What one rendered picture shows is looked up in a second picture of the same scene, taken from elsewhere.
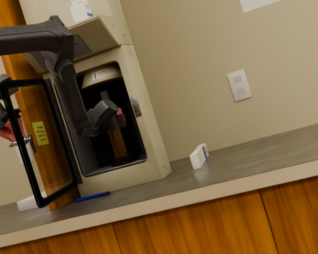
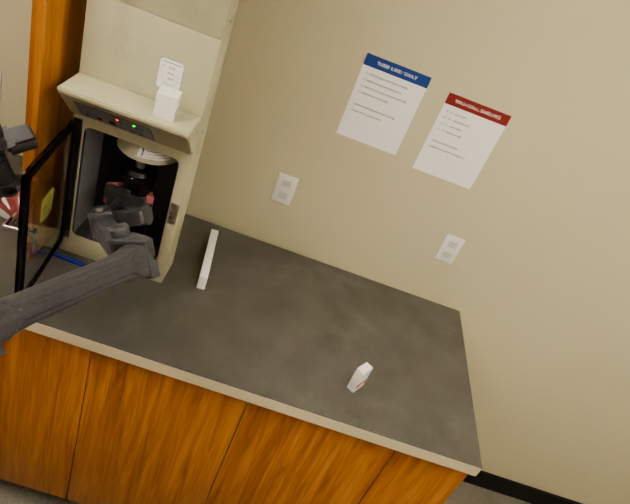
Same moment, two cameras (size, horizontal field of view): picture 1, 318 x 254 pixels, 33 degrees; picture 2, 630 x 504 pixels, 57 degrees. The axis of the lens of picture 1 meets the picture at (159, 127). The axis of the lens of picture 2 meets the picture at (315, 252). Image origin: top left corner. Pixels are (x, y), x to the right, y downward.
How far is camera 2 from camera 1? 1.08 m
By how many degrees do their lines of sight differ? 39
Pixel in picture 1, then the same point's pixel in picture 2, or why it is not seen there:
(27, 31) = (111, 280)
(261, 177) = (258, 398)
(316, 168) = (305, 416)
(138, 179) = not seen: hidden behind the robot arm
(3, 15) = (54, 17)
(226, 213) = (209, 394)
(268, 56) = (328, 184)
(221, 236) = (194, 404)
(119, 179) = not seen: hidden behind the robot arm
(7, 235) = not seen: outside the picture
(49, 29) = (136, 269)
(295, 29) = (369, 181)
